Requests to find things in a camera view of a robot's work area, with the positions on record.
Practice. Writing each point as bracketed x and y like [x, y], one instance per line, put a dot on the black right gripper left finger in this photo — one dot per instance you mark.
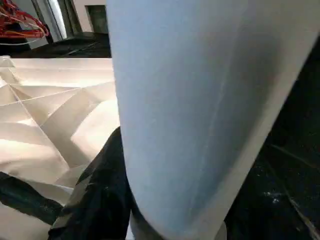
[100, 200]

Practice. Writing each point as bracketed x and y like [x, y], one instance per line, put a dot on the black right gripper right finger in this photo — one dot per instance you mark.
[275, 215]

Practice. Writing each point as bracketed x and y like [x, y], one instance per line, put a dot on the white plastic table leg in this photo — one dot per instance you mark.
[200, 100]

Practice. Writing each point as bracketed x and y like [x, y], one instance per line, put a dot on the black plastic table mat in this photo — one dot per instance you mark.
[295, 150]

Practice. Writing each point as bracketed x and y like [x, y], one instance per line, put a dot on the white plastic table top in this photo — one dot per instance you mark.
[50, 115]

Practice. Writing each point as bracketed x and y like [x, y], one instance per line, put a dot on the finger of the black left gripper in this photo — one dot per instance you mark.
[30, 200]

